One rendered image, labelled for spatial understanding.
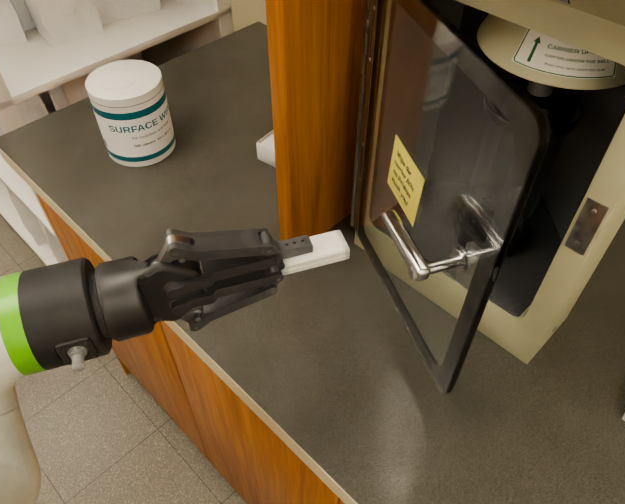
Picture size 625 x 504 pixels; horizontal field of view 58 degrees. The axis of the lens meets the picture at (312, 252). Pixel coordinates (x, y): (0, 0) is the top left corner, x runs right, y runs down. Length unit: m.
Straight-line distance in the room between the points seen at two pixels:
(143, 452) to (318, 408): 1.11
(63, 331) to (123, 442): 1.34
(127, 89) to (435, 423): 0.72
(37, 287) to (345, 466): 0.41
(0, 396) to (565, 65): 0.59
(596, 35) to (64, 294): 0.50
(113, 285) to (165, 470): 1.29
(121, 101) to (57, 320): 0.57
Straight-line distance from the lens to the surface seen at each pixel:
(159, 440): 1.82
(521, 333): 0.80
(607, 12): 0.51
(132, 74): 1.08
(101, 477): 1.82
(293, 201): 0.82
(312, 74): 0.73
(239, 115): 1.20
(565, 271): 0.69
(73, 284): 0.52
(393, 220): 0.58
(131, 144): 1.07
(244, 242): 0.52
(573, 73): 0.61
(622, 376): 0.88
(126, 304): 0.51
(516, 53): 0.62
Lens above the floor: 1.62
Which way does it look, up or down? 48 degrees down
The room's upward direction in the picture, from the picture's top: straight up
